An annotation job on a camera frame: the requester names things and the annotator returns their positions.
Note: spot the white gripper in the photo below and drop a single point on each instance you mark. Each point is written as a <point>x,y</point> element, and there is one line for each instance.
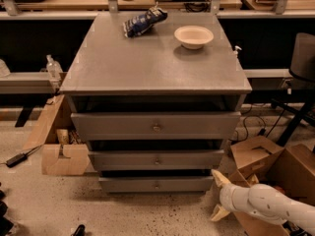
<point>227,197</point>

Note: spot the grey bottom drawer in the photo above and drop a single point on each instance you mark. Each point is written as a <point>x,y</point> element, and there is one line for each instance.
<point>156,184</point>

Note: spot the grey drawer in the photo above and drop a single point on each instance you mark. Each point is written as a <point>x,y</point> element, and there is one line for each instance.
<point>155,126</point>
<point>155,159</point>
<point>156,184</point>

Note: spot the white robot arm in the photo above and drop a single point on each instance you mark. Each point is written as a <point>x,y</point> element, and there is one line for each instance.
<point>263,202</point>

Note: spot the grey middle drawer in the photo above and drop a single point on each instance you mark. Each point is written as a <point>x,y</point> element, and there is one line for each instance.
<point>155,159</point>

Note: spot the grey top drawer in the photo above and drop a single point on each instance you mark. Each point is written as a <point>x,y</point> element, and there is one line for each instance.
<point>155,126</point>

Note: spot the grey drawer cabinet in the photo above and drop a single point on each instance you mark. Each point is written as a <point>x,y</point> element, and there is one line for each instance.
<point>154,73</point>

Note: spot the black object floor bottom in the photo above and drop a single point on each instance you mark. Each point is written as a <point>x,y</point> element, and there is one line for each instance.
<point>80,231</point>

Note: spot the cardboard box right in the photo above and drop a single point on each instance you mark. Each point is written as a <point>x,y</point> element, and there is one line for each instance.
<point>290,170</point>

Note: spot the cardboard box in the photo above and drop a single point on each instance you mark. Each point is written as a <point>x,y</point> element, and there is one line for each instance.
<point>57,159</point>
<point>290,170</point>

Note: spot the small pump bottle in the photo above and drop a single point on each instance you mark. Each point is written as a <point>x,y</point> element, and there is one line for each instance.
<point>237,50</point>

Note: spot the cardboard box left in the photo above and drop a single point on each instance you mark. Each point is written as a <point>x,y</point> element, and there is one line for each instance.
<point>57,159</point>

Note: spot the white paper bowl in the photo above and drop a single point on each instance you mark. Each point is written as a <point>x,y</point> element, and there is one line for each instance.
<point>193,37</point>

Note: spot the black office chair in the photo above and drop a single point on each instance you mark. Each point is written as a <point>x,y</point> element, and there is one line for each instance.
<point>302,67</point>

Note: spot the blue chip bag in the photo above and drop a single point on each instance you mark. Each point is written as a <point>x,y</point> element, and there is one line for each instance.
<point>138,25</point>

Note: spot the clear plastic bottle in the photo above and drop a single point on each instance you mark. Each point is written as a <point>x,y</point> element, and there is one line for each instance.
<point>53,68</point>

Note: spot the black power adapter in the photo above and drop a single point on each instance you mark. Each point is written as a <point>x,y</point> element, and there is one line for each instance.
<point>15,160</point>

